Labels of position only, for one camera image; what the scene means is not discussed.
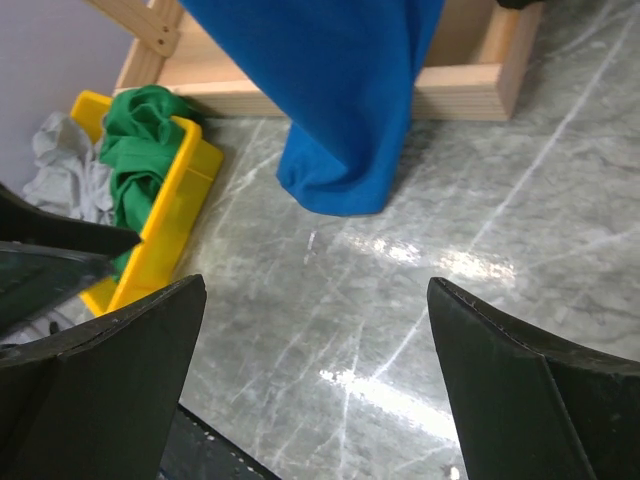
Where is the wooden clothes rack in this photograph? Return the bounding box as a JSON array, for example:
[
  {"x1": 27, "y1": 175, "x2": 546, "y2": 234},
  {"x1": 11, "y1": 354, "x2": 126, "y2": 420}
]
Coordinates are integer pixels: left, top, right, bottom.
[{"x1": 91, "y1": 0, "x2": 544, "y2": 121}]

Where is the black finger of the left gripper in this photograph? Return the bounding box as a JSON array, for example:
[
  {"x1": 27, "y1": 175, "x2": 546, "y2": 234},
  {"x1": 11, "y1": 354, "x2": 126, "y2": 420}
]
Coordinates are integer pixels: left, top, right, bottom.
[{"x1": 1, "y1": 187, "x2": 141, "y2": 330}]

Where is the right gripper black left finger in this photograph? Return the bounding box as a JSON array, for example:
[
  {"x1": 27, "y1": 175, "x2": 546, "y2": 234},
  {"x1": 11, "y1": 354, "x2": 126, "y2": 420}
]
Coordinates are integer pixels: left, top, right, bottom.
[{"x1": 1, "y1": 275, "x2": 207, "y2": 479}]

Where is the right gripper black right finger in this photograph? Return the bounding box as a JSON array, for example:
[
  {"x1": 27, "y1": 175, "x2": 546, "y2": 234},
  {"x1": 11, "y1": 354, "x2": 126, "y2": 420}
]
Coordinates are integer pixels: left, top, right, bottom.
[{"x1": 427, "y1": 277, "x2": 639, "y2": 479}]

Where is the yellow plastic basket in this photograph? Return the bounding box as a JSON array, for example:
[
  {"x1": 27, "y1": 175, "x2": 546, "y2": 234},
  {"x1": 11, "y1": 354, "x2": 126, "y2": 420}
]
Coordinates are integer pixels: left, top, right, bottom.
[{"x1": 71, "y1": 91, "x2": 223, "y2": 316}]

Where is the green tank top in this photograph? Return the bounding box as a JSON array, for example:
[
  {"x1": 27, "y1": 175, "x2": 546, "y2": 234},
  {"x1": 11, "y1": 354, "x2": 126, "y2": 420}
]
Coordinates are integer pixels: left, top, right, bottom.
[{"x1": 98, "y1": 84, "x2": 204, "y2": 282}]

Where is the blue tank top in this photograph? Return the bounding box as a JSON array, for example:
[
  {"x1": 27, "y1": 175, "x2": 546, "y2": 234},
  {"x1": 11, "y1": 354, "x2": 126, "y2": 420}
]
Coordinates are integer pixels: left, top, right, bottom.
[{"x1": 184, "y1": 0, "x2": 443, "y2": 216}]

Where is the grey crumpled garment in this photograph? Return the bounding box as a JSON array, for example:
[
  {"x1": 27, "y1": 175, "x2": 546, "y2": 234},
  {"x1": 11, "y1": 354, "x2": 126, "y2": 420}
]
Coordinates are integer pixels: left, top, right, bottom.
[{"x1": 22, "y1": 112, "x2": 114, "y2": 225}]

